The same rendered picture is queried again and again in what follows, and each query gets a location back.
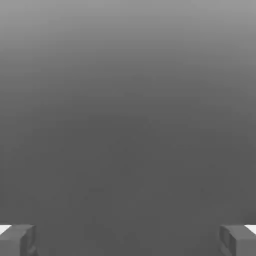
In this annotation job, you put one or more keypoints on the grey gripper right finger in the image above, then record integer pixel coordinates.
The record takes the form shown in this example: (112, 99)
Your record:
(241, 241)

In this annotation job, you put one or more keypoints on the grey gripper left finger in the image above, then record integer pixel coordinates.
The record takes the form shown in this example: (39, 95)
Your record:
(14, 241)

